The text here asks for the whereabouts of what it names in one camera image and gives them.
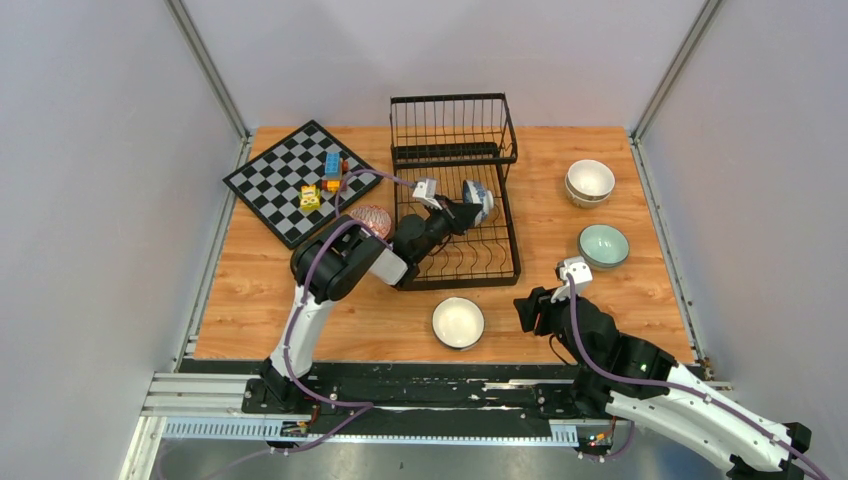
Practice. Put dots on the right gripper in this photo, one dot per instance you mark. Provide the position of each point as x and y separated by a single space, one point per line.
538 301

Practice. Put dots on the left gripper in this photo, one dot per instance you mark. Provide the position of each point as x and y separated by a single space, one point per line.
459 216

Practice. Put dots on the blue floral white bowl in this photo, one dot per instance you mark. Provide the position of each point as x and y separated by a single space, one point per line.
474 192

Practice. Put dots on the black wire dish rack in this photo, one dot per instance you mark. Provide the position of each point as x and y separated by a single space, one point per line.
453 138

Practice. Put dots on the light green celadon bowl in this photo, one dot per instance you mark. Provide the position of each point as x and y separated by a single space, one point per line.
597 265

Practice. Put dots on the teal glazed bowl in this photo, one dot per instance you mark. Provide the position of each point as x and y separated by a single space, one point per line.
458 323

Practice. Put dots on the white green striped bowl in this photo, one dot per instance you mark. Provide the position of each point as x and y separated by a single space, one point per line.
604 243

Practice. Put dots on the cream white bowl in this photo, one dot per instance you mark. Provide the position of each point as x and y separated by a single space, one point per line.
589 183

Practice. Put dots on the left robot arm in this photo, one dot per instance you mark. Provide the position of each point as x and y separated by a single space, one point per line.
327 268

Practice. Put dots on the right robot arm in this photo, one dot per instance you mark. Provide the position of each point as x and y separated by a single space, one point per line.
627 377

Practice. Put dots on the blue toy block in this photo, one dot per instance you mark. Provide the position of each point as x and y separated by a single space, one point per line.
335 167

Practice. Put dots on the yellow toy block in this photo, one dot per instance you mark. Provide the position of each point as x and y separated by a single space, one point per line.
310 197

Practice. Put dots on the checkered board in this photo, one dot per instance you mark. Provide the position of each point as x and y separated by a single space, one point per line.
270 184

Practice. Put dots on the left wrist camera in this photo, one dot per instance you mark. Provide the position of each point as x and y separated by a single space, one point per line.
424 191

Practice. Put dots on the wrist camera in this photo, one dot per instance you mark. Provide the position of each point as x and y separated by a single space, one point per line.
424 191
575 275

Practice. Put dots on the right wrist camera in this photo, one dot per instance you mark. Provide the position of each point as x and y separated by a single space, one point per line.
575 275

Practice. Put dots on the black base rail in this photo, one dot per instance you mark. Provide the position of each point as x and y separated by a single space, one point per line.
391 403

